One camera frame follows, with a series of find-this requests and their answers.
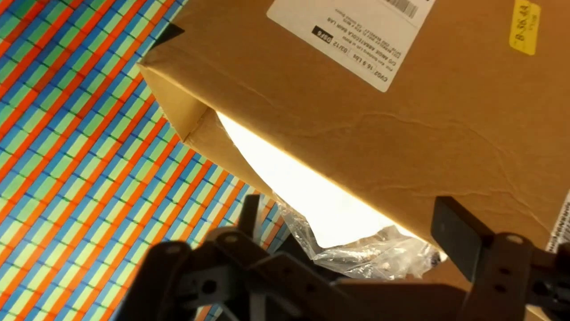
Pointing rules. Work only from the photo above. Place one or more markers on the clear plastic bag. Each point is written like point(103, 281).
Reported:
point(367, 255)

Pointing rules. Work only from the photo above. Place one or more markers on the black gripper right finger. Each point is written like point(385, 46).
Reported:
point(504, 278)

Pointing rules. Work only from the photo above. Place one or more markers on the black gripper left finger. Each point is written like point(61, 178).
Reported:
point(178, 278)

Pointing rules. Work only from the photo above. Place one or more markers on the cardboard box with shipping label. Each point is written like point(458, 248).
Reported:
point(445, 130)

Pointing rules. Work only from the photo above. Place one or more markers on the colourful striped backdrop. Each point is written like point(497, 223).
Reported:
point(77, 166)

